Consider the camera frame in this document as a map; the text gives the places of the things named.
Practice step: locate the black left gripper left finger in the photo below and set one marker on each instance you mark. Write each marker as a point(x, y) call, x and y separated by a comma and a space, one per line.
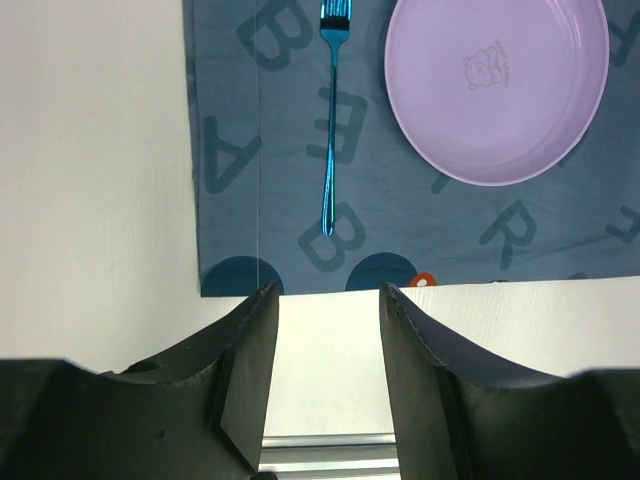
point(196, 410)

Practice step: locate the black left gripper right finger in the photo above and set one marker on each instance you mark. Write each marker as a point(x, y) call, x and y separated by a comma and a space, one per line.
point(460, 411)

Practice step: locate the purple plastic plate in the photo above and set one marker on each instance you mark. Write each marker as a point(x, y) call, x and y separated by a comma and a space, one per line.
point(494, 93)

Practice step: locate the blue letter-print placemat cloth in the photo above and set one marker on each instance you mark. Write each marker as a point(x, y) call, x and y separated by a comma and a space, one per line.
point(258, 75)

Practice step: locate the blue metallic fork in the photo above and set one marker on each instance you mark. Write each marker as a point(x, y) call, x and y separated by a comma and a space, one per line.
point(335, 18)

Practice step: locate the aluminium mounting rail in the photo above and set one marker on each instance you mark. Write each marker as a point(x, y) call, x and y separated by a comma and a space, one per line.
point(344, 456)

